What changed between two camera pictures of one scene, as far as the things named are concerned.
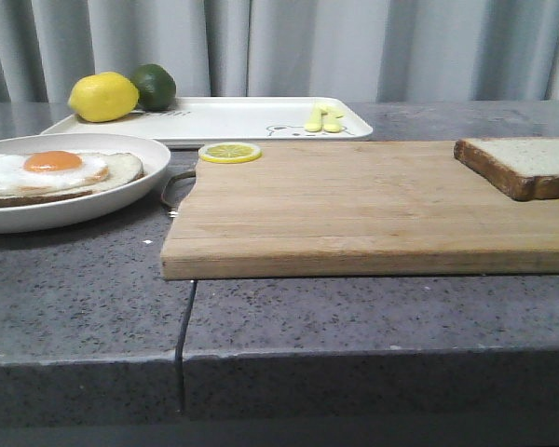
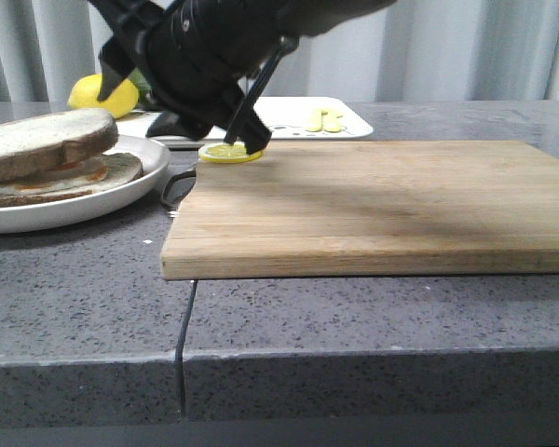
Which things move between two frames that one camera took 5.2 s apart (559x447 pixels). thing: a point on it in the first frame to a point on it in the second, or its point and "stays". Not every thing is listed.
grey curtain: [34, 51] stays
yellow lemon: [102, 97] stays
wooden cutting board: [361, 209] stays
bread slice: [524, 168] to [36, 145]
